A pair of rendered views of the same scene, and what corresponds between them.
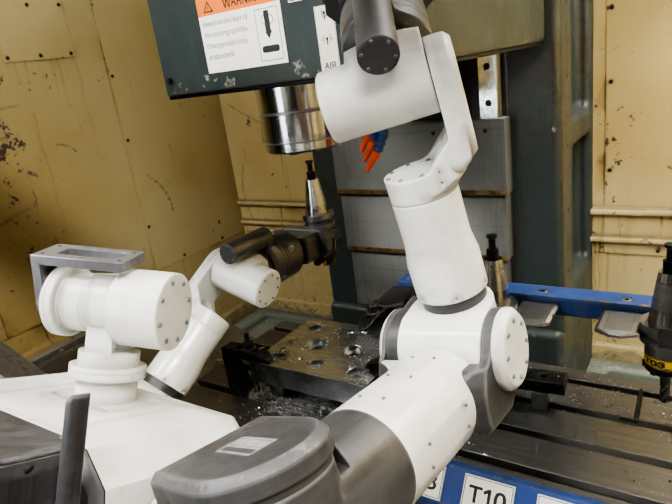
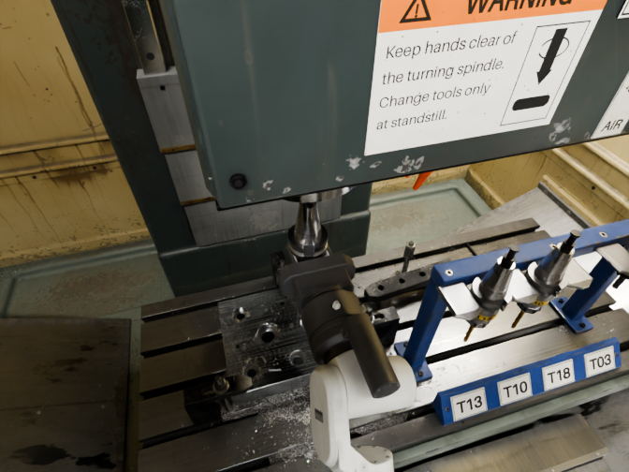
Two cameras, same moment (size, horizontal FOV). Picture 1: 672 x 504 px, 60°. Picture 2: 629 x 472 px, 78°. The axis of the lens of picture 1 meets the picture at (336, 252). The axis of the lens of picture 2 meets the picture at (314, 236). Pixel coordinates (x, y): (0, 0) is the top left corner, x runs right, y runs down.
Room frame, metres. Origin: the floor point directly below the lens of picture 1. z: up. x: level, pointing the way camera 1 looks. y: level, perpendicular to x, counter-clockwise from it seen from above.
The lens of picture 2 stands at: (0.83, 0.36, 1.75)
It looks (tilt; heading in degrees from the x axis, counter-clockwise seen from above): 45 degrees down; 308
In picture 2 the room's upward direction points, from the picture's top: straight up
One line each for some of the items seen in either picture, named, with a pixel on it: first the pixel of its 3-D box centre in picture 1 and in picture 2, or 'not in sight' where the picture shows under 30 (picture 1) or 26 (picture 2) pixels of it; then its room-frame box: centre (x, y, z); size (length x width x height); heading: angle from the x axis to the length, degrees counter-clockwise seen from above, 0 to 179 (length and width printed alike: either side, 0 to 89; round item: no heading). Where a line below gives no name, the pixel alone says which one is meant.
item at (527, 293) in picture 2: not in sight; (518, 287); (0.81, -0.17, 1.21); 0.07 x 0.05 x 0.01; 145
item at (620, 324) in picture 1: (619, 324); (621, 259); (0.68, -0.35, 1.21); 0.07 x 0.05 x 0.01; 145
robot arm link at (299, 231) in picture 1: (289, 248); (326, 298); (1.03, 0.08, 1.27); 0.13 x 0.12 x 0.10; 55
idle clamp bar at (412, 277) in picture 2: (497, 383); (410, 285); (1.02, -0.29, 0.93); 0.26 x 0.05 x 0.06; 60
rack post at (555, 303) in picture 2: not in sight; (599, 279); (0.66, -0.48, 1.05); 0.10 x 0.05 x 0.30; 145
